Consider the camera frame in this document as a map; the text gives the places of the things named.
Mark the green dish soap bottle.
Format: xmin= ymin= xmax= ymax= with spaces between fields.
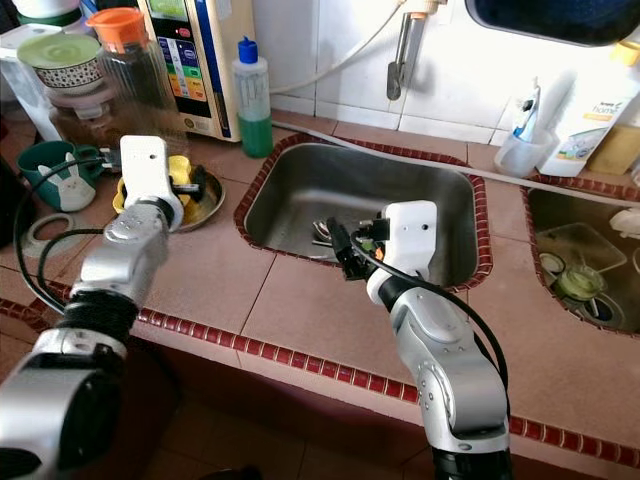
xmin=232 ymin=37 xmax=274 ymax=160

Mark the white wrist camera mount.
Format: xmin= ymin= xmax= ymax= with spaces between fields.
xmin=378 ymin=200 xmax=440 ymax=279
xmin=119 ymin=135 xmax=187 ymax=233

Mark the black appliance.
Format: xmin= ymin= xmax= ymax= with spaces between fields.
xmin=0 ymin=160 xmax=29 ymax=251

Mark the patterned bowl green lid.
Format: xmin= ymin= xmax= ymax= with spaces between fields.
xmin=15 ymin=33 xmax=103 ymax=98

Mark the white detergent bottle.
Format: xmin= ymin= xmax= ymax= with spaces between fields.
xmin=538 ymin=40 xmax=640 ymax=180

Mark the grey wall faucet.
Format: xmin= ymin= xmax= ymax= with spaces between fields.
xmin=386 ymin=0 xmax=436 ymax=102

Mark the yellow plastic bowl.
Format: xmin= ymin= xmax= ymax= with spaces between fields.
xmin=110 ymin=155 xmax=199 ymax=216

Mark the clear plastic container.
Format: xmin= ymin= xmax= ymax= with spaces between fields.
xmin=535 ymin=220 xmax=633 ymax=301

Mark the brown glass jar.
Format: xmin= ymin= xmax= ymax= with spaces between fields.
xmin=50 ymin=88 xmax=121 ymax=151

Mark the beige water ionizer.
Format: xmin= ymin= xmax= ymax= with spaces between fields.
xmin=138 ymin=0 xmax=243 ymax=144

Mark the round steel plate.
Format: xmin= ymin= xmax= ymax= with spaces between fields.
xmin=110 ymin=165 xmax=228 ymax=234

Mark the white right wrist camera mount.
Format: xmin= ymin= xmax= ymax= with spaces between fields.
xmin=378 ymin=200 xmax=440 ymax=279

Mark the cream hose connector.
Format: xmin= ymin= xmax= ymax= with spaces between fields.
xmin=400 ymin=0 xmax=451 ymax=19

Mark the green rabbit mug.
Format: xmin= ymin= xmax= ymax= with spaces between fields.
xmin=16 ymin=140 xmax=103 ymax=214

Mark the small steel sink basin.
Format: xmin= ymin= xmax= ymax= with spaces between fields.
xmin=520 ymin=180 xmax=640 ymax=336

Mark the steel spoon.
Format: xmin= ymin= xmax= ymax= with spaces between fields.
xmin=308 ymin=220 xmax=351 ymax=249

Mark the blue white toothbrush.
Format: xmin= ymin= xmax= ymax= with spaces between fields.
xmin=512 ymin=78 xmax=546 ymax=143

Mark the glass jar orange lid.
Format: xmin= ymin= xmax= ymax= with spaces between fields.
xmin=86 ymin=7 xmax=189 ymax=151

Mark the white plastic jug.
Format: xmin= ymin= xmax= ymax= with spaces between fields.
xmin=0 ymin=25 xmax=61 ymax=143

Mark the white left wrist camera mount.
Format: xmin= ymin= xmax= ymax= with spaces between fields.
xmin=119 ymin=135 xmax=187 ymax=233

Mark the thin white tube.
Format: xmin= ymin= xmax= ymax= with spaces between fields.
xmin=265 ymin=5 xmax=411 ymax=96

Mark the dark blue tray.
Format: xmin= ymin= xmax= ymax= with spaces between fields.
xmin=464 ymin=0 xmax=640 ymax=48

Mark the large steel sink basin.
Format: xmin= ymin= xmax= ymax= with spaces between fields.
xmin=235 ymin=140 xmax=494 ymax=293

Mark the white green container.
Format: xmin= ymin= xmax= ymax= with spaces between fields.
xmin=10 ymin=0 xmax=83 ymax=28

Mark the translucent plastic cup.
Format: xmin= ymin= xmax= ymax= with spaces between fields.
xmin=494 ymin=128 xmax=553 ymax=180

